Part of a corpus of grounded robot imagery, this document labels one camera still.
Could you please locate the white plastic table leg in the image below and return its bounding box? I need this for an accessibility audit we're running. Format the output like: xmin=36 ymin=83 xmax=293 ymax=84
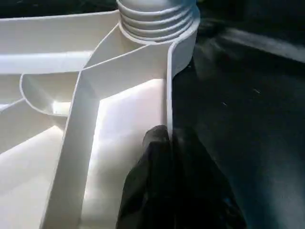
xmin=116 ymin=0 xmax=197 ymax=42

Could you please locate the black work mat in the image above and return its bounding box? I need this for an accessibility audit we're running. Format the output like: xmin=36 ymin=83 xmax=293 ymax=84
xmin=0 ymin=0 xmax=305 ymax=229

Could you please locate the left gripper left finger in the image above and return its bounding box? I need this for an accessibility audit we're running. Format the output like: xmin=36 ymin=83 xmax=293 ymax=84
xmin=116 ymin=125 xmax=175 ymax=229

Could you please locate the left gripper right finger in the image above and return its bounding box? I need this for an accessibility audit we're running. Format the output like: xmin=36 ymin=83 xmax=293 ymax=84
xmin=171 ymin=127 xmax=247 ymax=229

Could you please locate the white plastic table top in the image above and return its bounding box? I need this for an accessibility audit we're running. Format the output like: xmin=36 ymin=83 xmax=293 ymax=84
xmin=0 ymin=10 xmax=200 ymax=229

